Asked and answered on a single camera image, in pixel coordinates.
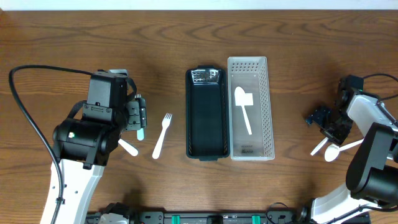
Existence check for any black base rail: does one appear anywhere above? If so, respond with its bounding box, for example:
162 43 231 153
83 203 300 224

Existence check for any white plastic fork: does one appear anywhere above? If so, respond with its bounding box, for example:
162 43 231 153
152 113 172 159

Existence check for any dark green plastic basket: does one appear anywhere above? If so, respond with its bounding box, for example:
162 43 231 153
185 65 230 161

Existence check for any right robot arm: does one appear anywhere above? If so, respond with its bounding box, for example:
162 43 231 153
297 75 397 223

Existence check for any light blue plastic fork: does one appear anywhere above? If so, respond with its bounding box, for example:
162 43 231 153
136 128 145 141

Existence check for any white plastic spoon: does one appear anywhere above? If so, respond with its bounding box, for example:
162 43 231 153
310 138 329 156
324 139 364 162
234 86 254 135

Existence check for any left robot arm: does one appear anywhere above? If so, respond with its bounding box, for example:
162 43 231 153
40 95 146 223

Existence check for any white fork under arm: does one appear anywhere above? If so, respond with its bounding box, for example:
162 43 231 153
118 139 139 157

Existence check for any clear white plastic basket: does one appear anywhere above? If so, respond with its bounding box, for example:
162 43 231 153
227 56 275 161

